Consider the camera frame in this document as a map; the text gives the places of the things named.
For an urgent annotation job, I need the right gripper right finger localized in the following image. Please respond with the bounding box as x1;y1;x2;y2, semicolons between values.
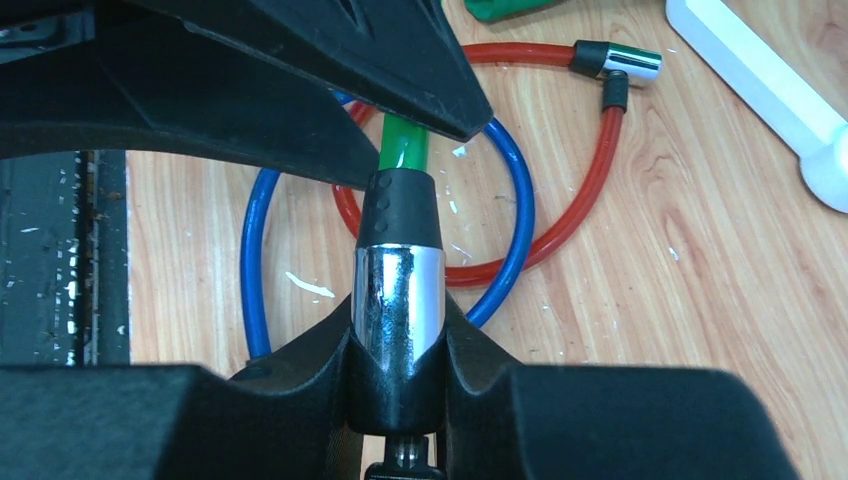
439;302;798;479

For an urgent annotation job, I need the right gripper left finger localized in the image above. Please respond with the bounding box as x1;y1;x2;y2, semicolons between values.
1;302;354;479

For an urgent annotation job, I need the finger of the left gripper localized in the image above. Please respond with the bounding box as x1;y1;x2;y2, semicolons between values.
1;1;378;189
139;0;494;141

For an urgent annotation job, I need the blue cable lock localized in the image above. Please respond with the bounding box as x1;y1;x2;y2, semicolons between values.
239;115;535;360

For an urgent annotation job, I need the green cable lock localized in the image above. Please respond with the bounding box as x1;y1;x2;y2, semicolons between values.
348;115;445;479

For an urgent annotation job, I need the red cable lock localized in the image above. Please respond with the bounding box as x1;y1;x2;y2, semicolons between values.
331;39;664;290

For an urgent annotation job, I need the green t-shirt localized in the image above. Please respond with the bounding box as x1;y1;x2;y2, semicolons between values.
463;0;559;23

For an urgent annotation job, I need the white clothes rack stand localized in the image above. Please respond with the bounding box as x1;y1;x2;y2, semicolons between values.
665;0;847;214

